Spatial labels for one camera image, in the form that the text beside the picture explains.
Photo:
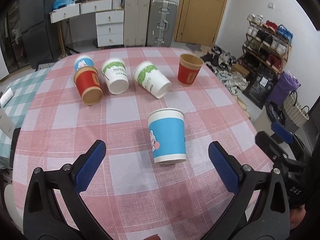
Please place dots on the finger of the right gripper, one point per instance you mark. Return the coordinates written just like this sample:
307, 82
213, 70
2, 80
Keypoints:
278, 156
282, 132

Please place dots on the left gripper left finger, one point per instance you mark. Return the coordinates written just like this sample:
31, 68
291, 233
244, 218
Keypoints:
53, 206

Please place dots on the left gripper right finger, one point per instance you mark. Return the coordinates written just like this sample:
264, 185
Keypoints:
259, 208

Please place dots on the blue bunny paper cup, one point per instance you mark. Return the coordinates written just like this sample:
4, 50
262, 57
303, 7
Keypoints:
167, 136
83, 61

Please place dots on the upright red paper cup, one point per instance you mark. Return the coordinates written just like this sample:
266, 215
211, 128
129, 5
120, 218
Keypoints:
189, 67

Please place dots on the lying red paper cup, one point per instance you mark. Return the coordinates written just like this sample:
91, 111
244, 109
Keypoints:
88, 85

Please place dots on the tilted white green paper cup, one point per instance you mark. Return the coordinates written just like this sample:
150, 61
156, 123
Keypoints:
151, 79

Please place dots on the lying blue bunny paper cup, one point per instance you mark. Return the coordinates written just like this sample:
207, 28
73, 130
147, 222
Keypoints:
83, 61

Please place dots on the lying white green paper cup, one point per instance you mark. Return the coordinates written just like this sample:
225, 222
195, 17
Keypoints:
115, 75

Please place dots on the person's right hand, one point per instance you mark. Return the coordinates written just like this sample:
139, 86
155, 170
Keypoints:
296, 216

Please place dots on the person's left hand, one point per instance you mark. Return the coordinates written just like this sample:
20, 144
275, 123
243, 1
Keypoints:
153, 237

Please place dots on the woven grey basket bag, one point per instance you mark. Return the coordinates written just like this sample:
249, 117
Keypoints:
295, 115

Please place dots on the purple bag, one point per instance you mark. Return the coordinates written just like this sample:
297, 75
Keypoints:
285, 85

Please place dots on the black printed bag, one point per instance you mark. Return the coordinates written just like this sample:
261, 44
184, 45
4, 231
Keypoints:
260, 86

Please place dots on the wooden shoe rack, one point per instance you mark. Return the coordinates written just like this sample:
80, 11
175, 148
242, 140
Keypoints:
268, 43

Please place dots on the pink checked tablecloth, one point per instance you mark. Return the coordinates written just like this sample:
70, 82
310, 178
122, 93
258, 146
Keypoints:
131, 196

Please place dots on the white power bank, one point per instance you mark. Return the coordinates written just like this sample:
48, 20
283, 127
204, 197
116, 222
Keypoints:
6, 97

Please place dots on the teal checked tablecloth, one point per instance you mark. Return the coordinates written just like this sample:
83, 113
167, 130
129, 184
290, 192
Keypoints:
24, 90

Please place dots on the wooden door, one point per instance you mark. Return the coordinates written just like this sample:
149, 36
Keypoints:
198, 21

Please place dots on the glass door cabinet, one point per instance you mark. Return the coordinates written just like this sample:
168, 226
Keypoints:
12, 45

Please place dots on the silver suitcase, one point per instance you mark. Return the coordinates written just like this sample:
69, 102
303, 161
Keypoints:
162, 17

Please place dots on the dark grey refrigerator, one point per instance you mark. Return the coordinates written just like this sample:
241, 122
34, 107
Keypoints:
40, 36

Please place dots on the beige suitcase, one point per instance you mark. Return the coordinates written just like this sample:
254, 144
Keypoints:
136, 16

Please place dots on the white drawer desk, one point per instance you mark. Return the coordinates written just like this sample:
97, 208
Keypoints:
109, 19

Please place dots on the blue plastic bag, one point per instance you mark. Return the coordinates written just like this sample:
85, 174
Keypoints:
62, 3

